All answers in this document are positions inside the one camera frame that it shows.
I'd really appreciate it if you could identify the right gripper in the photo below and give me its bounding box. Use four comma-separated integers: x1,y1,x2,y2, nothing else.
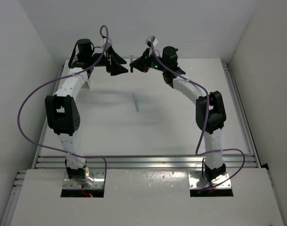
131,48,167,73

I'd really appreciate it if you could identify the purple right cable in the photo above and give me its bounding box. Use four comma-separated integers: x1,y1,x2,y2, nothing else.
146,35,246,190

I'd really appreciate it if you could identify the white black-tipped makeup pen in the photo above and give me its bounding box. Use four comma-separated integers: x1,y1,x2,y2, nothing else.
130,55,133,73

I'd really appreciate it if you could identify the light blue makeup pen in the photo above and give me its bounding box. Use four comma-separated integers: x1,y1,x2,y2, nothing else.
132,93,139,112

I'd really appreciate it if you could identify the aluminium frame rail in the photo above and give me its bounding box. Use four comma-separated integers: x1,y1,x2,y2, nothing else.
32,63,261,169

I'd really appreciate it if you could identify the white front cover board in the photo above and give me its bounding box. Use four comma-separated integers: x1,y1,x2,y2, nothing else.
11,168,283,226

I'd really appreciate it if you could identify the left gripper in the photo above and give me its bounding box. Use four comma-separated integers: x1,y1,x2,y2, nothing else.
88,45,128,76

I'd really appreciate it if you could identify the white slotted organizer box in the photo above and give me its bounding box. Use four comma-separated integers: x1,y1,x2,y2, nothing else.
82,76,93,89

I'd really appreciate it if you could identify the purple cable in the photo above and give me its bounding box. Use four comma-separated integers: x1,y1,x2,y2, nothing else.
146,35,246,190
17,25,111,189

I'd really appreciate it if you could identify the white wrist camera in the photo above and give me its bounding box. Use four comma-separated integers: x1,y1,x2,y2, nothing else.
145,36,158,48
101,38,112,50

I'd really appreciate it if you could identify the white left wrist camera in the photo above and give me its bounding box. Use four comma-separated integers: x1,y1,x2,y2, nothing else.
101,38,112,50

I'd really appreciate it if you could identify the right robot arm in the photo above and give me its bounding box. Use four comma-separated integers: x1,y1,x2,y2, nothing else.
110,46,227,182

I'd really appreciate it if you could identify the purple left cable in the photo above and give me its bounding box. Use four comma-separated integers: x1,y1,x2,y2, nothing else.
17,25,111,189

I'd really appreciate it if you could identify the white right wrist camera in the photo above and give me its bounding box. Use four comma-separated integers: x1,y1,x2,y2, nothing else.
145,36,158,48

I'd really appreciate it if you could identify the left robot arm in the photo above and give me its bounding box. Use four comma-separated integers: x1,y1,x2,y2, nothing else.
45,38,128,186

